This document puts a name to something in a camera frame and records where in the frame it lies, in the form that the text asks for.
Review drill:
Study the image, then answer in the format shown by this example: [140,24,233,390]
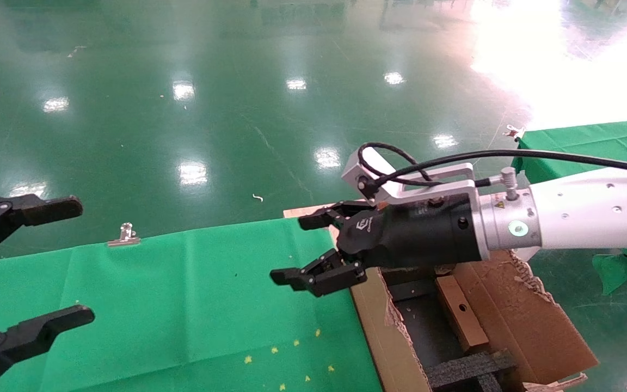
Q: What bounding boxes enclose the large open cardboard carton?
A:
[349,248,600,392]

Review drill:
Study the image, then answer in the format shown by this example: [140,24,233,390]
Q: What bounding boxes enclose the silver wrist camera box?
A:
[341,148,397,205]

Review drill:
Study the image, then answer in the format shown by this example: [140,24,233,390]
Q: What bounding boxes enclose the small brown cardboard box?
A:
[436,275,491,354]

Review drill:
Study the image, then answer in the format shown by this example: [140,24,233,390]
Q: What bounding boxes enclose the large green table cloth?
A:
[0,217,385,392]

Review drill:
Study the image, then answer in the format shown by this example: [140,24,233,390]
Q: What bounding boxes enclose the silver camera mount bracket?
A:
[384,162,478,206]

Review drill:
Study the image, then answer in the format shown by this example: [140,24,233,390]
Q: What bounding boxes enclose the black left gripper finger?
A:
[0,193,85,268]
[0,306,96,392]

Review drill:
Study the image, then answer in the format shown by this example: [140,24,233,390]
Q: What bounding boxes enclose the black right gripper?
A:
[270,193,491,298]

